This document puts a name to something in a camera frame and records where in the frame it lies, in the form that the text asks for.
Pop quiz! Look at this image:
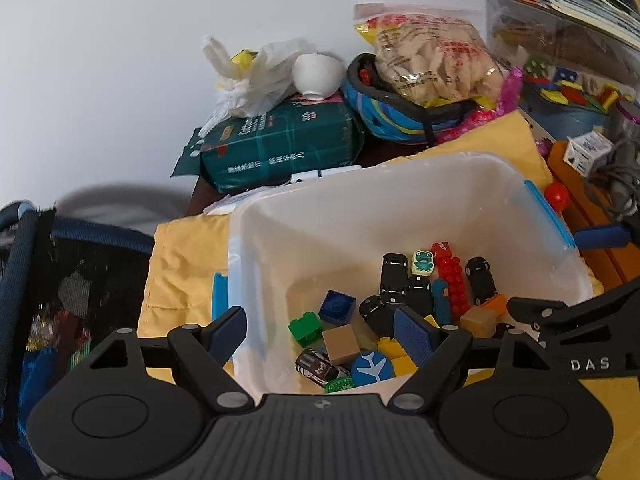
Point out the blue round airplane block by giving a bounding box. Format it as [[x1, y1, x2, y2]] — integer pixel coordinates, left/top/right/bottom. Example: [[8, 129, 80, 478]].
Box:
[[350, 351, 391, 387]]

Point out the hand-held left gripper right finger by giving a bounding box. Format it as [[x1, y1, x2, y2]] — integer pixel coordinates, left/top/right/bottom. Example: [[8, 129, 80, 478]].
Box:
[[389, 306, 552, 413]]

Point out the white bowl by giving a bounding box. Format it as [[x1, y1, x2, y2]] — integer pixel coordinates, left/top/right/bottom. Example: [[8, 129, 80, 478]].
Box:
[[291, 52, 346, 103]]

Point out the orange box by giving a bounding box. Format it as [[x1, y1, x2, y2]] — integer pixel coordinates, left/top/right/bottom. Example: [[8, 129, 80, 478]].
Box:
[[547, 142, 640, 287]]

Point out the dark blue mesh chair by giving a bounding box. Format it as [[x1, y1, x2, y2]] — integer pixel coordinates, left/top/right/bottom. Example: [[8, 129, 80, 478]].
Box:
[[0, 200, 157, 480]]

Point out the pink bumpy toy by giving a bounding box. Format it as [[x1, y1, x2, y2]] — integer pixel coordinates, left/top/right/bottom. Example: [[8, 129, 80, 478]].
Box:
[[434, 66, 524, 144]]

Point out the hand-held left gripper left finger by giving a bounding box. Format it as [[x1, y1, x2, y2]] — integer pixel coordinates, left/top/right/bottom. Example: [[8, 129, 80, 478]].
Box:
[[90, 306, 254, 413]]

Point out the yellow blanket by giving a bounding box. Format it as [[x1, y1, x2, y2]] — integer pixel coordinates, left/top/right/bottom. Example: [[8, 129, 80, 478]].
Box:
[[137, 110, 640, 412]]

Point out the grey cable bundle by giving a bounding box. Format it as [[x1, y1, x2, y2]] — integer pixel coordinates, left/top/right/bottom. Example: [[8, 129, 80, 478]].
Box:
[[589, 139, 640, 222]]

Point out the wooden cube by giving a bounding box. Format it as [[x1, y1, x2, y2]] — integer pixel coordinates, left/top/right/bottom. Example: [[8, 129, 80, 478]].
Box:
[[459, 307, 497, 339], [322, 323, 362, 366]]

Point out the small blue brick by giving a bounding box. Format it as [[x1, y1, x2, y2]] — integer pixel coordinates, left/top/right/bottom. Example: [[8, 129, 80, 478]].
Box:
[[318, 288, 357, 326]]

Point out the frog printed block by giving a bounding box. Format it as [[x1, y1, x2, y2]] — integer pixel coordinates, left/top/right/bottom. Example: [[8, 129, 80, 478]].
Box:
[[410, 248, 435, 276]]

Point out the small white blue carton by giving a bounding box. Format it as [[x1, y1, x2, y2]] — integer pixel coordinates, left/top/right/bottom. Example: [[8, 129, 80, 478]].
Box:
[[563, 130, 614, 176]]

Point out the red black toy car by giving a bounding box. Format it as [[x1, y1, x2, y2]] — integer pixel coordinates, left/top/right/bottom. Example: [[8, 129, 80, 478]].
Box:
[[294, 347, 351, 386]]

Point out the white plastic storage bin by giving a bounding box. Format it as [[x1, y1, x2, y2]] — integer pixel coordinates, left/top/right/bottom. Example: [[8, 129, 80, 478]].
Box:
[[212, 152, 594, 402]]

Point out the green studded brick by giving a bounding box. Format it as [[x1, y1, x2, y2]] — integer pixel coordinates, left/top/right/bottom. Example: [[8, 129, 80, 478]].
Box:
[[288, 312, 324, 349]]

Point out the red translucent brick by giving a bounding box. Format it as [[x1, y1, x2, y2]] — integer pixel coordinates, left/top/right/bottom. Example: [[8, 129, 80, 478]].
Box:
[[430, 242, 471, 319]]

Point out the clear snack bag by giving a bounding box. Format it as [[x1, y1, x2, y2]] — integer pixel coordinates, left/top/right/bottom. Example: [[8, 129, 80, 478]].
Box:
[[353, 2, 512, 109]]

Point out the blue black helmet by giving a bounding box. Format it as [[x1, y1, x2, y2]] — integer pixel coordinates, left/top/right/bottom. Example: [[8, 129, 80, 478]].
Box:
[[342, 52, 482, 146]]

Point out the white plastic bag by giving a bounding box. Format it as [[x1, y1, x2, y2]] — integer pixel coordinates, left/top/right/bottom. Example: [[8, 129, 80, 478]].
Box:
[[199, 34, 319, 139]]

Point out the dark green tissue pack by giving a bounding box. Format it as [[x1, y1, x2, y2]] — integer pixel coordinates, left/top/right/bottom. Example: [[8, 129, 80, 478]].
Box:
[[169, 94, 366, 194]]

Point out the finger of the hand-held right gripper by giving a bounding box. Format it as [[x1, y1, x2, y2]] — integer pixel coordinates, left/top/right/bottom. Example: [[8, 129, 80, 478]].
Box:
[[506, 272, 640, 386], [573, 224, 640, 251]]

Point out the clear toy container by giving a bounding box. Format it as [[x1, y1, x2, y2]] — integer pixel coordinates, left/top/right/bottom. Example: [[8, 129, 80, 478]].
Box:
[[484, 0, 640, 142]]

